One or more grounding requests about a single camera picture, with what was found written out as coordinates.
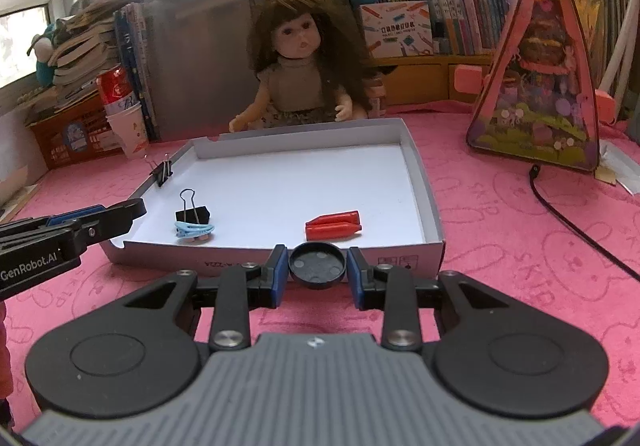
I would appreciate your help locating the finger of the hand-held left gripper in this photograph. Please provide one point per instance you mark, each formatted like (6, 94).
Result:
(75, 214)
(120, 218)

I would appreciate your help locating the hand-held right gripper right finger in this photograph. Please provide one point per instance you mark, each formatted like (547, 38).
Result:
(356, 278)

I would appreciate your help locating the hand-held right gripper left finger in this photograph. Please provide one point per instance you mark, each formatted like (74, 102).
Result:
(280, 276)

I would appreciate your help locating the black round lid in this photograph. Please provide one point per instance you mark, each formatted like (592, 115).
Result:
(317, 268)

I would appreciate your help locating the red crayon shaped case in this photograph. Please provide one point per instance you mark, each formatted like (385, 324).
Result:
(330, 231)
(340, 217)

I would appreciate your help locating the black binder clip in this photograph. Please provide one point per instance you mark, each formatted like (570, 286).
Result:
(192, 215)
(162, 174)

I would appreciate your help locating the light blue hair clip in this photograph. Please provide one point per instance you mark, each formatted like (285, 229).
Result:
(192, 228)

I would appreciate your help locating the white cardboard box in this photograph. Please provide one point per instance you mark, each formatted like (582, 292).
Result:
(300, 176)

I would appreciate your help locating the orange plastic basket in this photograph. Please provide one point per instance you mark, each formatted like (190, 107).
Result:
(50, 141)

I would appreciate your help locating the white paper cup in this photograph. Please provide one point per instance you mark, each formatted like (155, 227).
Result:
(130, 131)

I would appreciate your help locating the red drink can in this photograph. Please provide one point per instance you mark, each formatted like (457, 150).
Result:
(115, 89)

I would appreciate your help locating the upright blue books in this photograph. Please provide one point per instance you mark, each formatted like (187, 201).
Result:
(135, 76)

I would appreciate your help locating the pink printed blanket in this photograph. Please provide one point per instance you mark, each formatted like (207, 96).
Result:
(500, 251)

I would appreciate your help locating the blue plush toy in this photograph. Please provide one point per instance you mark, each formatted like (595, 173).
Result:
(45, 71)

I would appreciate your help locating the pile of stacked books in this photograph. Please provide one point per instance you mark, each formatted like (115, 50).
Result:
(80, 56)

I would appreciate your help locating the grey plastic storage box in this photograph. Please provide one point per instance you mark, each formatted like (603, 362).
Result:
(200, 76)

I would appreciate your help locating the brown haired doll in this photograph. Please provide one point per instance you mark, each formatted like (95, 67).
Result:
(295, 86)

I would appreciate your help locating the brown cardboard organiser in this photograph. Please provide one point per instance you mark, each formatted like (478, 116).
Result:
(420, 81)

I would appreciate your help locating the pink triangular toy bag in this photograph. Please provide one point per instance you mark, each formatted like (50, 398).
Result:
(540, 126)

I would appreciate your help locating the white pencil print box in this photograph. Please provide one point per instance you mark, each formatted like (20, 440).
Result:
(395, 34)

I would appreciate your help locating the white paper scraps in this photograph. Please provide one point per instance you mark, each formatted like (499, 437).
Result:
(620, 166)

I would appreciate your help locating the white plastic pipe frame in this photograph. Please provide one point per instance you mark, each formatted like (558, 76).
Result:
(620, 51)

